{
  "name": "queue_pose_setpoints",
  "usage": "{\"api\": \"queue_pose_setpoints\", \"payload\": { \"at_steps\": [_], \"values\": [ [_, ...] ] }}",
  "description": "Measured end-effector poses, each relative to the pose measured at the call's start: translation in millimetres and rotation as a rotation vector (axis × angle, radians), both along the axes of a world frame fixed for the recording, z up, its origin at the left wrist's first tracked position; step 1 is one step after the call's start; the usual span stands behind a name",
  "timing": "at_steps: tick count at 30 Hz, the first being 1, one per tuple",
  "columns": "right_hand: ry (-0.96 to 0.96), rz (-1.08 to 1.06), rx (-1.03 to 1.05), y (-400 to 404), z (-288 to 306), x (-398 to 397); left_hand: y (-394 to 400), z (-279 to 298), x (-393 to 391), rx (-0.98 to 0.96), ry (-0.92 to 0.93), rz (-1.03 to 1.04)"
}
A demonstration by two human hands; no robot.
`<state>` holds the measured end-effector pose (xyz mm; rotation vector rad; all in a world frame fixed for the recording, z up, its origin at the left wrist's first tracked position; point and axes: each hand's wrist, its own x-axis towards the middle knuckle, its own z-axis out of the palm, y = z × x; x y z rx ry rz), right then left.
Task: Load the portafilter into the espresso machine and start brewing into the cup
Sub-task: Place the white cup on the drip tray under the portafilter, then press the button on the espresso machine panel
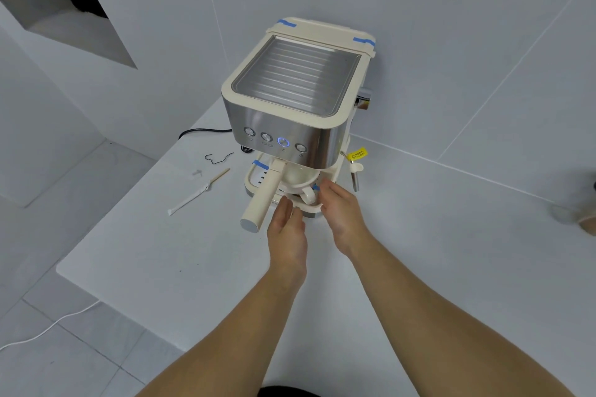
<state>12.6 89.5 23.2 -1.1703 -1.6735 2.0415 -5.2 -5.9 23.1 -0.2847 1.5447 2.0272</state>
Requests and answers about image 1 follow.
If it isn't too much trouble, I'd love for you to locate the cream drip tray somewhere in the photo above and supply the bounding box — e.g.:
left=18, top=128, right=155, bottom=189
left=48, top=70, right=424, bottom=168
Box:
left=244, top=155, right=323, bottom=221

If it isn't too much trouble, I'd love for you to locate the person's left hand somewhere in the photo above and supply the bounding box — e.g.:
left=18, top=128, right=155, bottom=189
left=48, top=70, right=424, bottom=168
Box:
left=267, top=199, right=308, bottom=284

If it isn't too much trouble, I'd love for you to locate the white coffee cup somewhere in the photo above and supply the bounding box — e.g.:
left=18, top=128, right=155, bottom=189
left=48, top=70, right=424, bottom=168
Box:
left=298, top=184, right=327, bottom=205

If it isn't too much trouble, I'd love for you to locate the black power cable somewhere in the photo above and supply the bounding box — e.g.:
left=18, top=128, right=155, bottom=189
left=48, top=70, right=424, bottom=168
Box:
left=178, top=128, right=255, bottom=154

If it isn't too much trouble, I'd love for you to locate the cream espresso machine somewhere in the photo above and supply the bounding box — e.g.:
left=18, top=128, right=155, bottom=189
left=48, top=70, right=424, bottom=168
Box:
left=221, top=16, right=377, bottom=221

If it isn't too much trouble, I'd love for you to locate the person's left forearm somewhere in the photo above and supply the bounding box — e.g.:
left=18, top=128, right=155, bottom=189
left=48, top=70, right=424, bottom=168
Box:
left=134, top=271, right=327, bottom=397

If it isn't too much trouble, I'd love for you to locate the white cable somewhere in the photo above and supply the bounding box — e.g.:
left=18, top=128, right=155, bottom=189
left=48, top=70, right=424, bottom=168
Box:
left=0, top=300, right=101, bottom=351

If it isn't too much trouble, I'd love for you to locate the wooden stirrer in paper wrapper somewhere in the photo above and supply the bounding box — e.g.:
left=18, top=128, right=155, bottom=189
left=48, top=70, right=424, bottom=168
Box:
left=168, top=168, right=231, bottom=217

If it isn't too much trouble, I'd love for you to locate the steel steam wand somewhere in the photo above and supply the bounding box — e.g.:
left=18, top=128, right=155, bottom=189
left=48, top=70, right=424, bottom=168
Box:
left=339, top=150, right=364, bottom=193

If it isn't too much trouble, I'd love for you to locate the person's right hand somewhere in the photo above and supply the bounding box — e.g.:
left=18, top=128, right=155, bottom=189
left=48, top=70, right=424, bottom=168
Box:
left=316, top=178, right=373, bottom=259

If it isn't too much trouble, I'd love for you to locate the cream handled portafilter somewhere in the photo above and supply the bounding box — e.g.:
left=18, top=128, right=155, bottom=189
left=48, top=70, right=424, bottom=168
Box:
left=239, top=158, right=322, bottom=234

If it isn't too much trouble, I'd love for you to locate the person's right forearm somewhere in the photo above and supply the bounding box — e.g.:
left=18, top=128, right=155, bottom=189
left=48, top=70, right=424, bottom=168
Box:
left=335, top=241, right=579, bottom=397

